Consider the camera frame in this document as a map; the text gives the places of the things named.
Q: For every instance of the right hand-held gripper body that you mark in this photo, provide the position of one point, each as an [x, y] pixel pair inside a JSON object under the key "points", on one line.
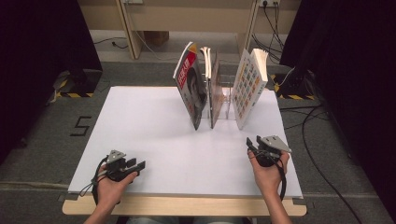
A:
{"points": [[271, 152]]}

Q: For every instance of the cardboard box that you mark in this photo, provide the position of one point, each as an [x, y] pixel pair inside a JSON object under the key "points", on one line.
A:
{"points": [[157, 38]]}

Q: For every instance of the clear acrylic book rack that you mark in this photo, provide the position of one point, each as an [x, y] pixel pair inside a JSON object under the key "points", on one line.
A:
{"points": [[227, 105]]}

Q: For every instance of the wooden desk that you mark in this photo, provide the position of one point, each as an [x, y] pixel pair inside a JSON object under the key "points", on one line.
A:
{"points": [[186, 18]]}

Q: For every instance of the black stand base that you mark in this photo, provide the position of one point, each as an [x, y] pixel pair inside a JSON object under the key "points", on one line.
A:
{"points": [[84, 82], [299, 84]]}

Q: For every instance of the person's left hand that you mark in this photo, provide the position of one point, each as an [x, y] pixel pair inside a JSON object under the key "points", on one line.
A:
{"points": [[110, 189]]}

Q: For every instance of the white power socket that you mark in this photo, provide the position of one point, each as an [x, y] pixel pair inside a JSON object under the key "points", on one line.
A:
{"points": [[270, 2]]}

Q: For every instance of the books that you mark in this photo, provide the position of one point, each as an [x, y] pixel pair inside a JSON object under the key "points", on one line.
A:
{"points": [[249, 90]]}

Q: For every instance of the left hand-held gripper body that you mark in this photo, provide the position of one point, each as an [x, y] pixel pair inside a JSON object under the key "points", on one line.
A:
{"points": [[117, 168]]}

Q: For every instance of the person's right hand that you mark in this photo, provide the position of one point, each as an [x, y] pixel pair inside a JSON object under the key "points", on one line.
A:
{"points": [[267, 180]]}

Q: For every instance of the dark brown and red magazine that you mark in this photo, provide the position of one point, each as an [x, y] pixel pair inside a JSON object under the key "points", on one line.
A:
{"points": [[191, 87]]}

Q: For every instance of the black curtain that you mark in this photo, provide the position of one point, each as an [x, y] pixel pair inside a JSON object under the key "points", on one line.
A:
{"points": [[358, 77], [37, 62]]}

